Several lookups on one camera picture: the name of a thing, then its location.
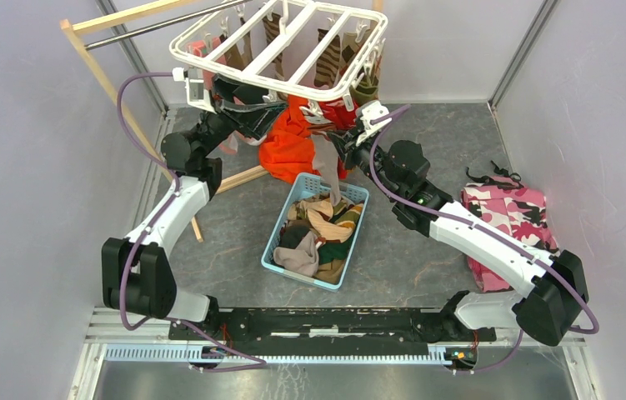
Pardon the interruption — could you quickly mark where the cream ribbed sock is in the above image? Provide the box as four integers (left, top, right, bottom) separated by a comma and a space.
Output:
286, 199, 359, 243

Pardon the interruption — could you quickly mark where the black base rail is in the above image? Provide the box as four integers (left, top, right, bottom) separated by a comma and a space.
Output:
196, 307, 497, 363

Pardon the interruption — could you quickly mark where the orange cloth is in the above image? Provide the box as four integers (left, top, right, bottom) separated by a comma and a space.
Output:
258, 95, 319, 184

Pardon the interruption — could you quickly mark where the purple cable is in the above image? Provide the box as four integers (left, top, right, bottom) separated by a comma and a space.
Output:
368, 104, 601, 336
116, 72, 188, 333

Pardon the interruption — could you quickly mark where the light blue plastic basket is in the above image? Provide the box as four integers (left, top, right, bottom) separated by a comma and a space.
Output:
261, 173, 369, 292

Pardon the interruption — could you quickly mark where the grey beige sock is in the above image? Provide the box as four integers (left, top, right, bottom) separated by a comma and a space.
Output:
273, 231, 319, 277
310, 132, 342, 206

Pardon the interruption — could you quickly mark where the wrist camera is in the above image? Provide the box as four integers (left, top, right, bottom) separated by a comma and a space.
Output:
355, 100, 392, 147
172, 67, 215, 113

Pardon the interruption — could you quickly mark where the red snowflake sock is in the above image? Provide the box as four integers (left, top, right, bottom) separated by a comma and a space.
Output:
318, 99, 357, 131

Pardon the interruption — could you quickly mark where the brown plain sock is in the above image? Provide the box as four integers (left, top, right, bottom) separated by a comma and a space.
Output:
224, 32, 253, 70

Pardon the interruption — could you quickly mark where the olive green striped sock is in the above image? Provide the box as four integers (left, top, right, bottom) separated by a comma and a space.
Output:
350, 76, 379, 107

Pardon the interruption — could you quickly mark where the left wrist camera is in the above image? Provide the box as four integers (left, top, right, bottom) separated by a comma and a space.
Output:
172, 67, 215, 113

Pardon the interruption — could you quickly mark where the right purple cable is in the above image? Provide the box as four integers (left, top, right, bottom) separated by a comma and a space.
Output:
368, 104, 601, 336

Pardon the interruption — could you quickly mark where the wooden clothes rack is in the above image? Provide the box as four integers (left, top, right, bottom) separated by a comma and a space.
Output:
58, 0, 385, 244

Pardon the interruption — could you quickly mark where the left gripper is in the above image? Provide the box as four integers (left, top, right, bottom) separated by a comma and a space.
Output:
193, 73, 289, 158

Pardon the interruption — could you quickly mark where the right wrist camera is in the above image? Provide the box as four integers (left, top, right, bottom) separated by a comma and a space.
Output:
355, 100, 392, 147

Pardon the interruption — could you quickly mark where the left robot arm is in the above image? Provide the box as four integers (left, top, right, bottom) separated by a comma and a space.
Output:
101, 76, 287, 340

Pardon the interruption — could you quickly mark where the white clip sock hanger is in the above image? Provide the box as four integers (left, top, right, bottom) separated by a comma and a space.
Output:
168, 1, 388, 111

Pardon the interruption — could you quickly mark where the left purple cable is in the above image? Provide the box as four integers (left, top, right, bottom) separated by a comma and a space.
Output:
116, 72, 188, 333

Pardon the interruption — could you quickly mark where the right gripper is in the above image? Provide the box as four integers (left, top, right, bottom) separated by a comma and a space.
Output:
328, 126, 400, 201

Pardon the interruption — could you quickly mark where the pink patterned sock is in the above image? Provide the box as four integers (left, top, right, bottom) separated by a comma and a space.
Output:
187, 37, 221, 89

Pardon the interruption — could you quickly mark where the dark green sock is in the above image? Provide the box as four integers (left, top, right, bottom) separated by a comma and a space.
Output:
278, 220, 312, 249

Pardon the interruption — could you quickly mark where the pink camouflage garment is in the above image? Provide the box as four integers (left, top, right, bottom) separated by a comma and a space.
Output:
459, 161, 560, 293

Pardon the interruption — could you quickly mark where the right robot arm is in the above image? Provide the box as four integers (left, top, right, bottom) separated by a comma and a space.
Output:
328, 131, 600, 346

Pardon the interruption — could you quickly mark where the brown striped sock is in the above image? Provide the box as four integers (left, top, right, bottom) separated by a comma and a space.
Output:
313, 34, 341, 88

